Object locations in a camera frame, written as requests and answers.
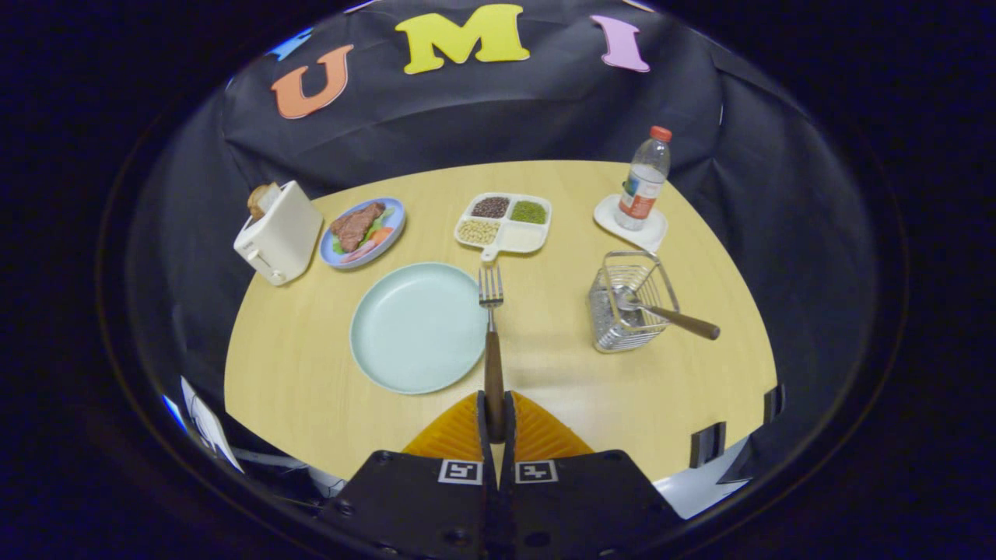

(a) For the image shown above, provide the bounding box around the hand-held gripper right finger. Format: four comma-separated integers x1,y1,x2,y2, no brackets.
500,391,687,560

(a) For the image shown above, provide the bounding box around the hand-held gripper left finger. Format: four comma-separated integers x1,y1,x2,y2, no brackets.
319,391,496,560

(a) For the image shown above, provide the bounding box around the wooden-handled metal spoon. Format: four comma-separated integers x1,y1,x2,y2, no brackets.
615,286,721,341

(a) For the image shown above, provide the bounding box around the wooden-handled metal fork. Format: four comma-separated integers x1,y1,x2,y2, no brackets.
478,264,507,443

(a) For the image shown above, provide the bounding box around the light green plate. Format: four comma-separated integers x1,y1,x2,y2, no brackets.
349,262,489,396

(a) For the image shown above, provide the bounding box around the salad garnish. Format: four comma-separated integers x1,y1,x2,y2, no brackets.
331,207,396,264

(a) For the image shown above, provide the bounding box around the white divided dish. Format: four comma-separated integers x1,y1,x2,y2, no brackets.
454,192,552,263

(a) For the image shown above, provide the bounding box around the white square coaster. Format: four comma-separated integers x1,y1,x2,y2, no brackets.
594,194,669,254

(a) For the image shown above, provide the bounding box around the brown steak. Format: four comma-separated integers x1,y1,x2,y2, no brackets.
330,202,386,252

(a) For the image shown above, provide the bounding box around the blue plate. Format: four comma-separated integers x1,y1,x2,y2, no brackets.
319,197,406,270

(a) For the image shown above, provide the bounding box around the white toaster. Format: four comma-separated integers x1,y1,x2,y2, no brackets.
233,180,324,287

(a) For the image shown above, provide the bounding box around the clear plastic water bottle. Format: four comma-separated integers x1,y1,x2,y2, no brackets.
615,125,673,232

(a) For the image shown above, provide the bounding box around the toasted bread slice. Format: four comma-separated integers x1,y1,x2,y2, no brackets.
247,184,281,221

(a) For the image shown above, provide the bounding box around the metal wire basket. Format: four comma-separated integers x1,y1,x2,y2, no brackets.
587,250,681,355

